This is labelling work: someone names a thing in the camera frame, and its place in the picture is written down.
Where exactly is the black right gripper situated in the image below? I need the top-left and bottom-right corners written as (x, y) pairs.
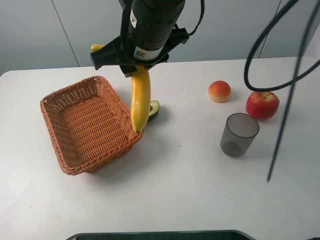
top-left (90, 23), bottom-right (189, 78)

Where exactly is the yellow banana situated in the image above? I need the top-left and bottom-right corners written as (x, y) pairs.
top-left (90, 44), bottom-right (153, 133)

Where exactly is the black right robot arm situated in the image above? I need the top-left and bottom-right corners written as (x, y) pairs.
top-left (90, 0), bottom-right (189, 77)

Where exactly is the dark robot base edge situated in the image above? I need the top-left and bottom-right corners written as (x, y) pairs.
top-left (67, 230), bottom-right (254, 240)

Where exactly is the brown wicker basket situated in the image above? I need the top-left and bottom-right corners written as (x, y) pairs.
top-left (40, 76), bottom-right (143, 176)

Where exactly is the halved avocado with pit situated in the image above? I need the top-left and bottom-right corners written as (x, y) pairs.
top-left (147, 100), bottom-right (160, 122)

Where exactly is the orange round bread bun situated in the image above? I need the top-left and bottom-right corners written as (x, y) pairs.
top-left (208, 80), bottom-right (232, 103)

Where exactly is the grey translucent cup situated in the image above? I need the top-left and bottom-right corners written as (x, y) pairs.
top-left (220, 112), bottom-right (260, 158)

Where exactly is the red apple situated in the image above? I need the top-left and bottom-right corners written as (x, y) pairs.
top-left (245, 91), bottom-right (280, 121)

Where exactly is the thick black looped cable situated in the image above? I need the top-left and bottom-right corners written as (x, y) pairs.
top-left (244, 0), bottom-right (320, 92)

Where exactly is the thin black hanging cable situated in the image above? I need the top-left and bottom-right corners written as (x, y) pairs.
top-left (266, 0), bottom-right (317, 183)

